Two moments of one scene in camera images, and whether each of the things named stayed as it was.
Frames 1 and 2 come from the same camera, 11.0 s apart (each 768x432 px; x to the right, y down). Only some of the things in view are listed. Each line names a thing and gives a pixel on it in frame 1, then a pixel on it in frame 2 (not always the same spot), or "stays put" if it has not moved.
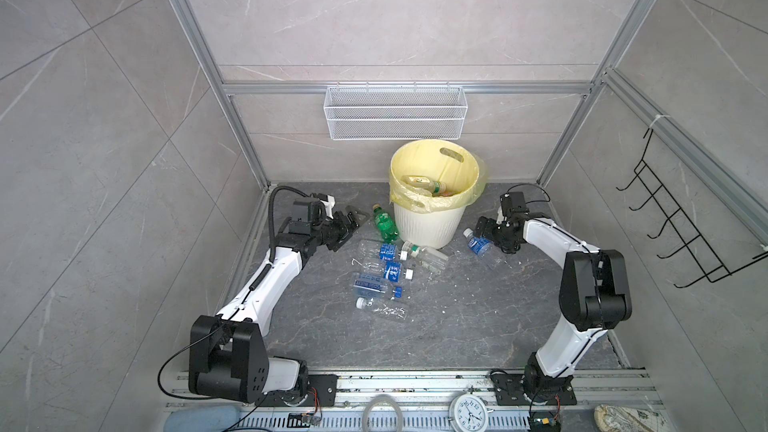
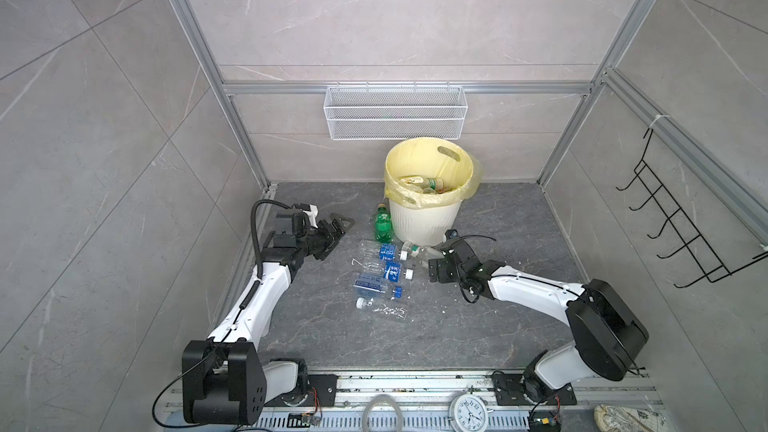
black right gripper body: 497,233 to 444,272
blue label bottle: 393,271 stays put
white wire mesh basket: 396,113 stays put
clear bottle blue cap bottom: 372,286 stays put
